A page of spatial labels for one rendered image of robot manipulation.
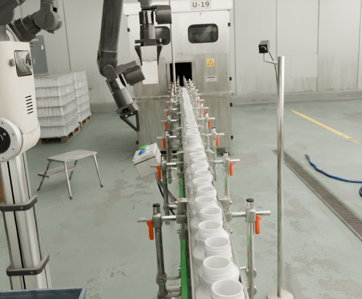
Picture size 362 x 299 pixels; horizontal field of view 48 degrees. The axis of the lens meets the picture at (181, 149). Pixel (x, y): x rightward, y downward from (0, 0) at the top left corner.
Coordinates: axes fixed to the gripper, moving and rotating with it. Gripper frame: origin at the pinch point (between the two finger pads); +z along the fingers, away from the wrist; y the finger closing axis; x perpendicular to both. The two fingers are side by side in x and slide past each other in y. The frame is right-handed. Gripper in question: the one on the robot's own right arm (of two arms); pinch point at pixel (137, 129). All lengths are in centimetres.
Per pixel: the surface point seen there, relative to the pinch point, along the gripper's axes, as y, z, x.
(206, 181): -56, 9, -18
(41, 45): 959, -173, 298
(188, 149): -24.3, 8.1, -15.2
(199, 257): -82, 11, -14
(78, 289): -61, 19, 16
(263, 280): 91, 133, -17
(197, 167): -43.8, 8.6, -17.0
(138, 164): -10.4, 9.6, 2.9
